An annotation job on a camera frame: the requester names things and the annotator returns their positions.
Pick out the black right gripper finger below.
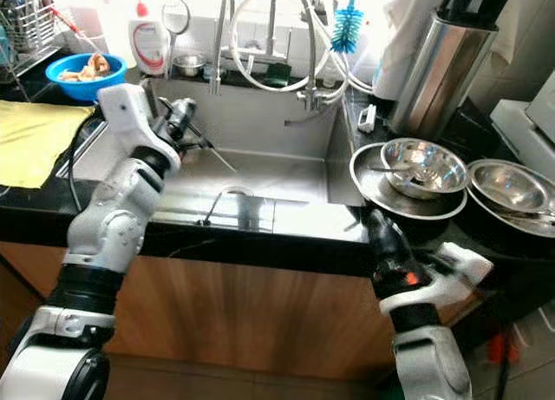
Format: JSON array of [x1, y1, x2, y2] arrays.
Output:
[[364, 207, 407, 258]]

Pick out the steel spoon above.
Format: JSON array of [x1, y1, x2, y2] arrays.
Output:
[[208, 147, 238, 173]]

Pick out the shiny steel bowl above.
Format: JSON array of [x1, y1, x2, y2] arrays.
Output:
[[468, 160, 555, 223], [380, 138, 471, 200]]

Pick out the large steel plate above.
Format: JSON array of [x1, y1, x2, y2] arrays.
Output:
[[349, 141, 469, 220]]

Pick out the small steel bowl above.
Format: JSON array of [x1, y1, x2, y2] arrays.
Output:
[[172, 53, 207, 77]]

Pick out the steel fork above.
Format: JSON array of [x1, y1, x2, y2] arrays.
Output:
[[369, 163, 426, 188]]

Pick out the steel sink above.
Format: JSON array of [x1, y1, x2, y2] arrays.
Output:
[[69, 77, 367, 206]]

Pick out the white soap bottle red pump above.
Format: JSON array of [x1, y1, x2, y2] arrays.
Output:
[[127, 0, 170, 76]]

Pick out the steel spring faucet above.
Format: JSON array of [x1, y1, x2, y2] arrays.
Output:
[[208, 0, 237, 95]]

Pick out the blue plastic bowl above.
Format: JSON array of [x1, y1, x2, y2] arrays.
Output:
[[45, 53, 127, 102]]

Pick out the green sponge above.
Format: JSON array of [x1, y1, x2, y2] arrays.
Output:
[[264, 62, 296, 89]]

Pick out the round mesh strainer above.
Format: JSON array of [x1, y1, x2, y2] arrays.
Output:
[[161, 0, 192, 80]]

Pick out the pale raw meat pieces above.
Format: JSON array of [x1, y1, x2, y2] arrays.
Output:
[[56, 53, 111, 82]]

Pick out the orange floor object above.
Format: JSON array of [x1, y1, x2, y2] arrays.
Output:
[[486, 329, 521, 366]]

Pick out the yellow dish cloth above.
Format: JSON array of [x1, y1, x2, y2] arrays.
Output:
[[0, 101, 107, 190]]

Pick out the wooden cabinet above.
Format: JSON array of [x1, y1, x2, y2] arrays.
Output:
[[0, 242, 486, 384]]

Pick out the steel knife block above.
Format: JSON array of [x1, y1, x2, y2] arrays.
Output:
[[388, 8, 511, 139]]

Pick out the white countertop appliance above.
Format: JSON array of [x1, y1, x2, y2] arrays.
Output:
[[490, 95, 555, 182]]

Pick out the blue bottle brush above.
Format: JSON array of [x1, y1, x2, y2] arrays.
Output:
[[331, 0, 365, 54]]

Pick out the white water purifier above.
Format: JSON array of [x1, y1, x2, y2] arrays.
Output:
[[371, 0, 452, 102]]

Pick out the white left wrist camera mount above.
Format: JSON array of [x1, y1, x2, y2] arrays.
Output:
[[97, 83, 183, 171]]

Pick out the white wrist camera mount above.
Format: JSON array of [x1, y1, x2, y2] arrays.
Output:
[[97, 83, 183, 171], [377, 242, 493, 316]]

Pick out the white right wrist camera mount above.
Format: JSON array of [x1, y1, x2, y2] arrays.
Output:
[[377, 242, 493, 316]]

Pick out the white hose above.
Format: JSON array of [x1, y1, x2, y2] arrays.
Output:
[[228, 0, 372, 97]]

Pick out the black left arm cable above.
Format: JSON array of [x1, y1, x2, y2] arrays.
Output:
[[67, 114, 105, 212]]

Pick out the red handled utensil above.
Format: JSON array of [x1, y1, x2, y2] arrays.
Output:
[[49, 5, 92, 45]]

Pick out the wire dish rack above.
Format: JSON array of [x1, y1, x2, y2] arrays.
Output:
[[0, 0, 63, 75]]

